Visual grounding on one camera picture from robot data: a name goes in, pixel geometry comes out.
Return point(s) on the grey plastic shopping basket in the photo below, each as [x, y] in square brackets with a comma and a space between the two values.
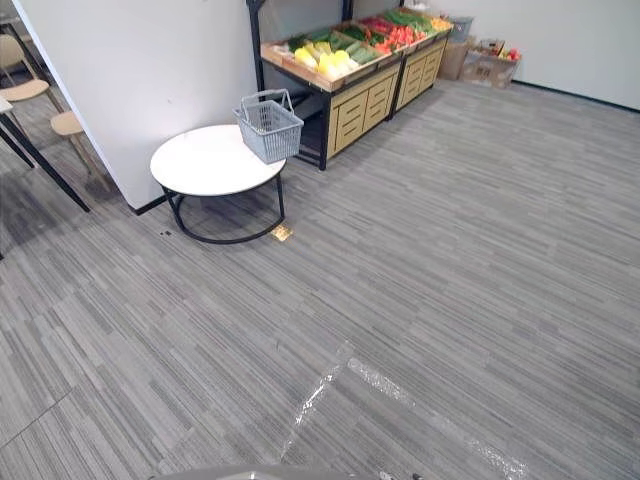
[270, 132]

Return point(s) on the brass floor socket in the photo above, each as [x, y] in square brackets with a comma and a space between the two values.
[281, 233]

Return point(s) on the clear floor tape strip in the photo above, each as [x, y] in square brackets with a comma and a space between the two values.
[320, 387]
[400, 392]

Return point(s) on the yellow napa cabbage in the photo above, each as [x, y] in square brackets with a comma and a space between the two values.
[306, 56]
[334, 64]

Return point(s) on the pale green zucchini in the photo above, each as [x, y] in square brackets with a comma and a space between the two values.
[361, 52]

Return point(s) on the wooden produce stand with drawers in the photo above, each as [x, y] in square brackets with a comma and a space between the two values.
[420, 67]

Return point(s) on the dark green cucumber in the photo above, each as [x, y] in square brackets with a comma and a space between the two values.
[312, 38]

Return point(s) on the red tomato pile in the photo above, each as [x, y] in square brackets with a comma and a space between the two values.
[400, 39]

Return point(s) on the green pepper pile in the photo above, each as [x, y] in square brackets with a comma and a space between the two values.
[407, 20]

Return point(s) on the printed white cardboard box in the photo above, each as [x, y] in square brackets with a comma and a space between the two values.
[487, 72]

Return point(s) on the silver robot torso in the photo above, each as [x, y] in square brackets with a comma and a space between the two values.
[240, 473]

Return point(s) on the yellow pepper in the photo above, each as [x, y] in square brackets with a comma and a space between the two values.
[440, 23]

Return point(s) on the grey plastic bin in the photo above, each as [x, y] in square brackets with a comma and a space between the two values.
[461, 29]

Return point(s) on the beige wooden stool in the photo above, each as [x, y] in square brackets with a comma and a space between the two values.
[67, 123]

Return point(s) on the grey table black legs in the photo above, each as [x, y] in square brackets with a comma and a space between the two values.
[45, 167]

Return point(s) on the beige wooden chair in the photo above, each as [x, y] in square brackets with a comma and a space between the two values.
[25, 90]

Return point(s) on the round white table black frame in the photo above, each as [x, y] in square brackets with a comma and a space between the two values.
[210, 162]

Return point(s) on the wooden produce stand black frame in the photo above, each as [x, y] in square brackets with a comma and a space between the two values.
[357, 107]

